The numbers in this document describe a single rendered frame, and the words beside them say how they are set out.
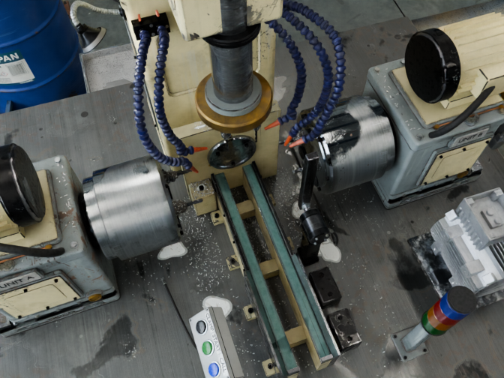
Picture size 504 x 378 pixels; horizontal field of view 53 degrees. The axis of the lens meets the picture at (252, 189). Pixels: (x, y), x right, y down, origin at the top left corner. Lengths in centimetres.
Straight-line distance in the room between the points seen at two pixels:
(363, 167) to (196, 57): 53
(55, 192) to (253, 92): 55
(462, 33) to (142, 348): 117
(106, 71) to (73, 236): 148
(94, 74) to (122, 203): 144
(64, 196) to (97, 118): 64
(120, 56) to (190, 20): 174
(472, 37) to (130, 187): 91
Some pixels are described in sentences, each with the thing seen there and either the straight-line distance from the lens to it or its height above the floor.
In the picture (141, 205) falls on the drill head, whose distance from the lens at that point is 125.
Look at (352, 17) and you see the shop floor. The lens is 341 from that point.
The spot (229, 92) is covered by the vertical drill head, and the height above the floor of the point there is 139.
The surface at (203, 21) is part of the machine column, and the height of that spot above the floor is 160.
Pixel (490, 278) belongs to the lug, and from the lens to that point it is 133.
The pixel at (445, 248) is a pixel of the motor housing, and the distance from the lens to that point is 141.
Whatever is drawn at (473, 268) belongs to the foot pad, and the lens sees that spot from 134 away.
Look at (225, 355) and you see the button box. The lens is 117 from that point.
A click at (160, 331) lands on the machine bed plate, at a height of 80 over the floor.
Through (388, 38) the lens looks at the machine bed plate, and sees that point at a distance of 213.
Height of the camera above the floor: 223
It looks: 61 degrees down
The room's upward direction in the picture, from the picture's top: 1 degrees counter-clockwise
